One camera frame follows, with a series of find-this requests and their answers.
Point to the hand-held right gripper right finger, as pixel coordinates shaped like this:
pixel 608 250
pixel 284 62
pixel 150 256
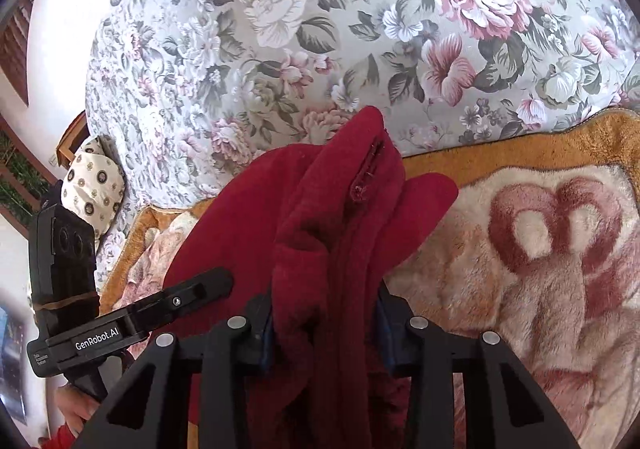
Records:
pixel 395 346

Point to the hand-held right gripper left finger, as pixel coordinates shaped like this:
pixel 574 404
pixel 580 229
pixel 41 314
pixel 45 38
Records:
pixel 257 324

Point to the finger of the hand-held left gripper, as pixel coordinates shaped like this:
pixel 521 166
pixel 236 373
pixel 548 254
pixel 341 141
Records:
pixel 192 291

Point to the dark red sweater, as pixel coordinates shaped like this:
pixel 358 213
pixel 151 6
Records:
pixel 320 239

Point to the person's left hand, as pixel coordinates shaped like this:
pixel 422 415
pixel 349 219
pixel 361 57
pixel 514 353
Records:
pixel 75 406

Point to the cream patterned pillow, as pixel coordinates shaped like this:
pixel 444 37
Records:
pixel 95 184

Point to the green plant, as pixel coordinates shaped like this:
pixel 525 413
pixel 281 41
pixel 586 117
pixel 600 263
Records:
pixel 17 179

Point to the wooden chair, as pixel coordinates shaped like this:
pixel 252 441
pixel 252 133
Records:
pixel 70 141

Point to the fleece blanket with orange border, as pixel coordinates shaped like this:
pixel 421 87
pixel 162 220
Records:
pixel 550 279

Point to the wooden window shutter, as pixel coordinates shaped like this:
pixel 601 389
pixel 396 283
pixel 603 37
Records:
pixel 15 49

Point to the floral bed sheet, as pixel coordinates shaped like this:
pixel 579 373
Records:
pixel 280 54

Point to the dark wall poster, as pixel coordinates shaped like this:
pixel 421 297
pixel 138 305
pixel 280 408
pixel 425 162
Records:
pixel 11 364

